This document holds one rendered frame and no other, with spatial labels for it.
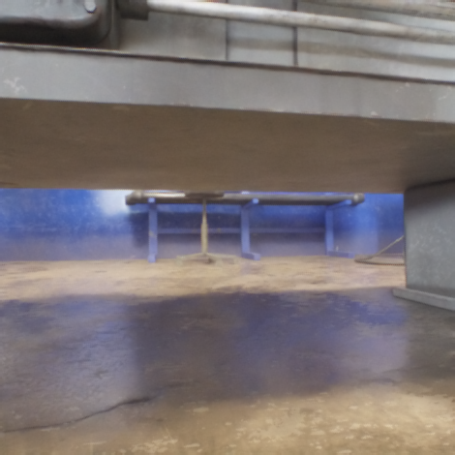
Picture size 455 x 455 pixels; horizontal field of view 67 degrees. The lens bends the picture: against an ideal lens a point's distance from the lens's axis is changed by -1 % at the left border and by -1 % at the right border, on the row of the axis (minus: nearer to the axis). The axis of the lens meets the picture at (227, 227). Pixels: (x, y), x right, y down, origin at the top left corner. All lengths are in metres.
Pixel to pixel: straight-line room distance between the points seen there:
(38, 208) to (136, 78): 3.62
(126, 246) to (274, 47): 3.31
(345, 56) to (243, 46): 0.21
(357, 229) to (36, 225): 3.62
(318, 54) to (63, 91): 0.49
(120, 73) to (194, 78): 0.09
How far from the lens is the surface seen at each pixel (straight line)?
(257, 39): 0.75
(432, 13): 0.84
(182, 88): 0.49
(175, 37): 0.72
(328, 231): 4.17
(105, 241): 3.90
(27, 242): 4.09
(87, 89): 0.50
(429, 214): 1.33
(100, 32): 0.57
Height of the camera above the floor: 0.23
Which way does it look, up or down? 2 degrees up
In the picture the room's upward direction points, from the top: 1 degrees counter-clockwise
